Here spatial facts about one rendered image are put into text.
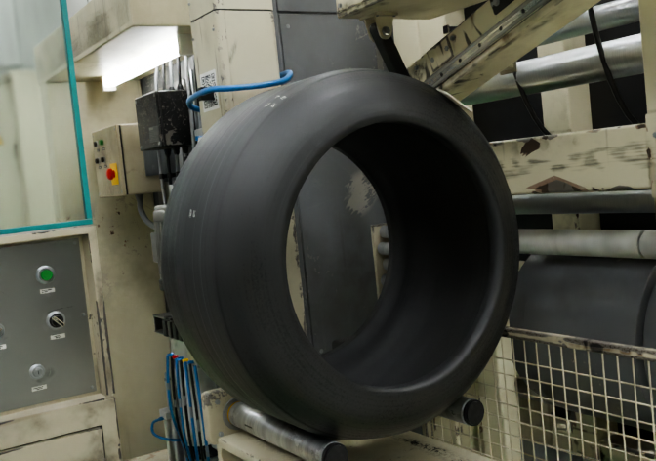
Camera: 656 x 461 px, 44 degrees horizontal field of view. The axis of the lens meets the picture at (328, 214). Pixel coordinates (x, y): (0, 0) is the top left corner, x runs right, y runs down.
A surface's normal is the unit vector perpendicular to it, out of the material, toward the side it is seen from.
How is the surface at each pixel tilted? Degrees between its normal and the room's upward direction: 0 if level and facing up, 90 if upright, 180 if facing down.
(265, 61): 90
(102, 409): 90
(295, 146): 82
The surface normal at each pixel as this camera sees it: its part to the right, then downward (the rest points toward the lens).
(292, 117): -0.07, -0.55
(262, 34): 0.53, -0.01
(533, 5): -0.84, 0.11
